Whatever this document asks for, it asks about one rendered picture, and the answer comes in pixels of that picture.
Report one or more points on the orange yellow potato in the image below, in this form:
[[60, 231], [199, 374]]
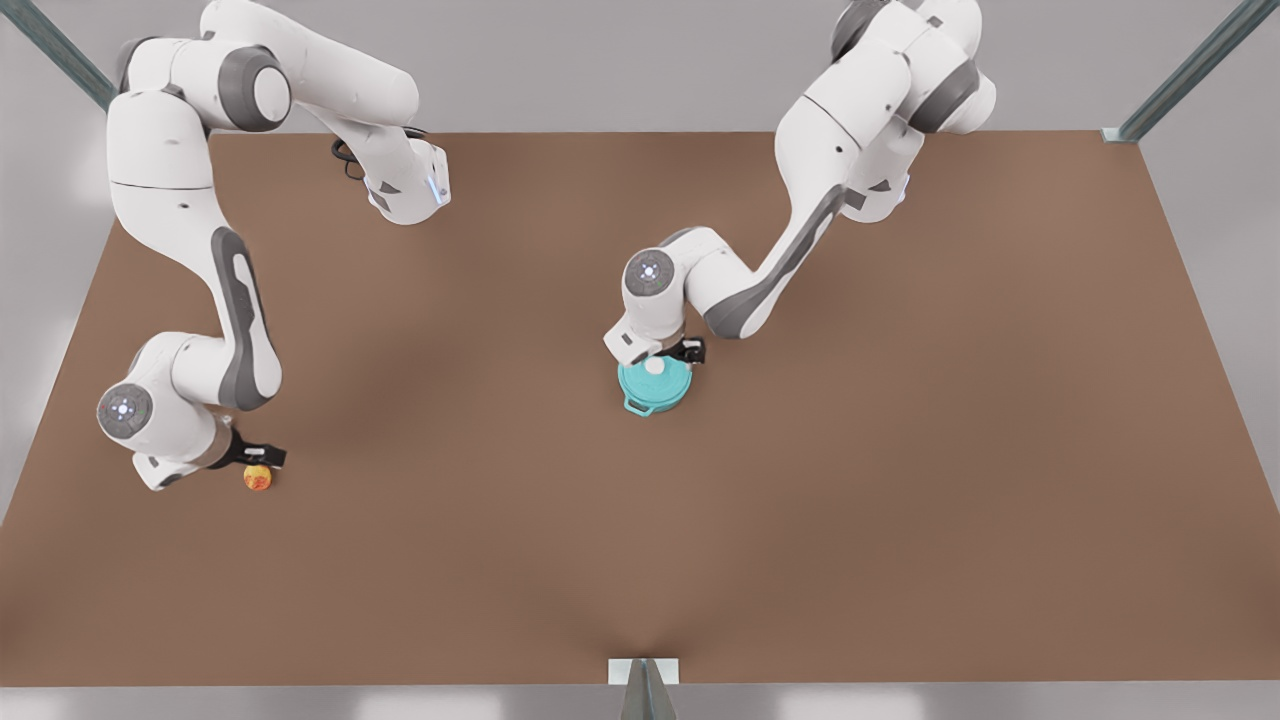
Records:
[[258, 478]]

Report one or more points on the teal pot lid white knob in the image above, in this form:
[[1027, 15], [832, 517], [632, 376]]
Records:
[[655, 378]]

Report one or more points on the teal pot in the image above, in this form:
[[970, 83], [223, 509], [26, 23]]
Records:
[[655, 398]]

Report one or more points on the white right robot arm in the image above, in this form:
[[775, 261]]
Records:
[[160, 170]]

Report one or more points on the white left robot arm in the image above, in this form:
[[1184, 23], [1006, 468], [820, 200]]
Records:
[[830, 130]]

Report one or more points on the silver frame post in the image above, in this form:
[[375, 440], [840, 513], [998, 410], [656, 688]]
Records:
[[60, 50], [642, 690], [1180, 75]]

